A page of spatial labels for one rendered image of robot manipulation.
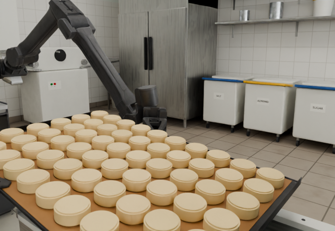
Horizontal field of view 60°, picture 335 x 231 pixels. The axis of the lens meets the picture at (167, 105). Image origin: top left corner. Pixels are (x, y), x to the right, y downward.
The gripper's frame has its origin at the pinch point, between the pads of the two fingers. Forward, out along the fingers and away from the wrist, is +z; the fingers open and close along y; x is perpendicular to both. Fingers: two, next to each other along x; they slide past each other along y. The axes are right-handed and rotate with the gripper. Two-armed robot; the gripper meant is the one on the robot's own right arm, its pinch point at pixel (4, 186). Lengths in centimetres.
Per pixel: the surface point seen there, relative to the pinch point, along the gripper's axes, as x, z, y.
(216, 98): 349, 134, -61
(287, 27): 351, 227, 41
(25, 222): 2.2, 1.8, -8.4
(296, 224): -3, 50, -6
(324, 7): 299, 242, 64
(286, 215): -1.3, 49.2, -6.1
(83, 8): 538, -81, 65
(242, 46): 397, 181, 12
